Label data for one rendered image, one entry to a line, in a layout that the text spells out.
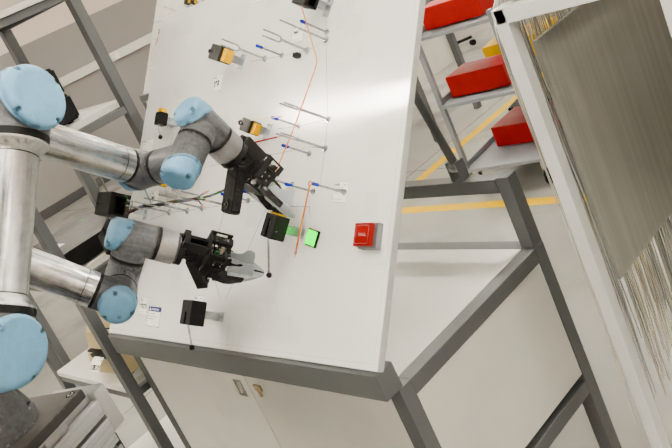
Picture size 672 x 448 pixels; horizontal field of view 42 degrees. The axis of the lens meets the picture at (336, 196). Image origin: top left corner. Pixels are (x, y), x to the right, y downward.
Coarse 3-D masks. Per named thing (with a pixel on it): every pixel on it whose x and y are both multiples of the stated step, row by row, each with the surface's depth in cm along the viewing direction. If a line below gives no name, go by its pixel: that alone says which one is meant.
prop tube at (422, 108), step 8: (416, 96) 211; (416, 104) 212; (424, 104) 212; (424, 112) 212; (424, 120) 214; (432, 120) 214; (432, 128) 214; (440, 136) 215; (440, 144) 216; (448, 152) 217; (448, 160) 219; (456, 160) 218; (448, 168) 220
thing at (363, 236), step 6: (360, 228) 185; (366, 228) 183; (372, 228) 183; (354, 234) 186; (360, 234) 184; (366, 234) 183; (372, 234) 182; (354, 240) 185; (360, 240) 184; (366, 240) 182; (372, 240) 182; (360, 246) 185; (366, 246) 183
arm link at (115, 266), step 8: (112, 256) 188; (112, 264) 188; (120, 264) 187; (128, 264) 187; (136, 264) 188; (112, 272) 185; (120, 272) 184; (128, 272) 186; (136, 272) 189; (136, 280) 187
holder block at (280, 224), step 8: (272, 216) 199; (280, 216) 200; (264, 224) 201; (272, 224) 199; (280, 224) 199; (288, 224) 201; (264, 232) 200; (272, 232) 198; (280, 232) 200; (280, 240) 200
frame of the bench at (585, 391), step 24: (528, 264) 212; (504, 288) 205; (552, 288) 218; (480, 312) 199; (456, 336) 193; (576, 336) 224; (432, 360) 188; (408, 384) 182; (576, 384) 225; (168, 408) 273; (408, 408) 182; (576, 408) 222; (600, 408) 229; (408, 432) 186; (432, 432) 186; (552, 432) 215; (600, 432) 232
